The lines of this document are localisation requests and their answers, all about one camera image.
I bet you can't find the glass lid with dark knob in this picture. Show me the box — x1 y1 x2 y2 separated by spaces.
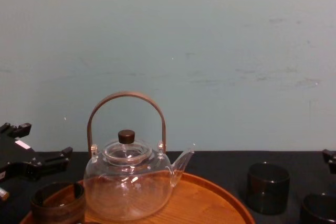
103 129 153 165

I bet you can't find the round wooden tray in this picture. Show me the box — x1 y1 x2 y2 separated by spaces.
19 171 256 224

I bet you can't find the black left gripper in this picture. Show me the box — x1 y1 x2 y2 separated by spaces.
0 122 74 182

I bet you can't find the glass teapot with brown handle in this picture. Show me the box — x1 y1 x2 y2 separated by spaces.
83 91 196 222

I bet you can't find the smoky dark glass cup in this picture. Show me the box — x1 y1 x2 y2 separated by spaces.
300 193 336 224
246 162 291 215
30 181 87 224

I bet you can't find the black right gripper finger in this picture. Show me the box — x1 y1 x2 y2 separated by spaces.
322 148 336 175

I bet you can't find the black table cloth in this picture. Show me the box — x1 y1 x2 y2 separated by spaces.
0 150 336 224

